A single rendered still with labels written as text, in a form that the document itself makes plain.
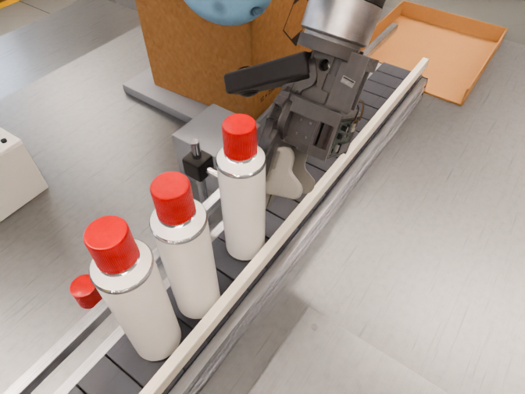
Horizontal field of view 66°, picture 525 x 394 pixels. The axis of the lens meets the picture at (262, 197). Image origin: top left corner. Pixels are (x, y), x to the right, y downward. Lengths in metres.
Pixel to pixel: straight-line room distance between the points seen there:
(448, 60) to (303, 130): 0.65
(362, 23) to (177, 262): 0.29
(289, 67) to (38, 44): 0.81
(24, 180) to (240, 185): 0.41
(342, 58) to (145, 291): 0.29
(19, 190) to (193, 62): 0.36
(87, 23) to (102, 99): 0.35
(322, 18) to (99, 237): 0.29
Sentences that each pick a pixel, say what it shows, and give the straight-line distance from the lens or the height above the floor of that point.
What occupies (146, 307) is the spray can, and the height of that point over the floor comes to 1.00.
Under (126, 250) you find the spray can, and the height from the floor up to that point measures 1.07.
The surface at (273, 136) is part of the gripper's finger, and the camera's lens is 0.45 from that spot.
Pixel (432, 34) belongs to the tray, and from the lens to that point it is 1.16.
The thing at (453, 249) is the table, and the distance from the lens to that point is 0.66.
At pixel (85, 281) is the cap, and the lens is 0.58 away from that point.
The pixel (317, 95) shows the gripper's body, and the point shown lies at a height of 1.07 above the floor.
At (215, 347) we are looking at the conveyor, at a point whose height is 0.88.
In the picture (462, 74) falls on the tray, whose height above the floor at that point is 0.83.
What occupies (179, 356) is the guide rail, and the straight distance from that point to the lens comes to 0.45.
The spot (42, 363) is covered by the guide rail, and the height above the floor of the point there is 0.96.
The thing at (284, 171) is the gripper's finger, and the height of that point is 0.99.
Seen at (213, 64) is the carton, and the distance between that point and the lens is 0.74.
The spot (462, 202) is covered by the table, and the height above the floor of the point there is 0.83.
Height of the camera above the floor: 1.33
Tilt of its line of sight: 49 degrees down
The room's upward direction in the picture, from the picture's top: straight up
